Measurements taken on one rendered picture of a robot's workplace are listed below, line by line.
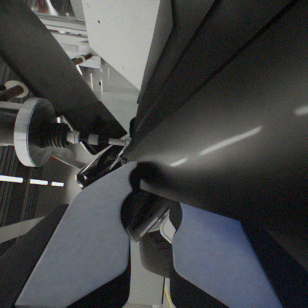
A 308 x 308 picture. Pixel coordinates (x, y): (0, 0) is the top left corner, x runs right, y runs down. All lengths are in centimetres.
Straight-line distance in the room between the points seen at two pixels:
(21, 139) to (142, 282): 750
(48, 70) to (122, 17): 25
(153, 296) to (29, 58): 766
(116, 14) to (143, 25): 8
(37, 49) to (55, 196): 1264
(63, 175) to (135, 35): 1245
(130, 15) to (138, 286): 746
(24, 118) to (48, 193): 1286
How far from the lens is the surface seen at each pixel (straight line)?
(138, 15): 52
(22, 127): 24
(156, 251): 48
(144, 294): 780
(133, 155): 17
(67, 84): 37
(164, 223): 31
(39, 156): 26
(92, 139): 25
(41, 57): 37
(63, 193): 1285
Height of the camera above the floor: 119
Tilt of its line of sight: 4 degrees down
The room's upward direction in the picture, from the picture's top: 83 degrees counter-clockwise
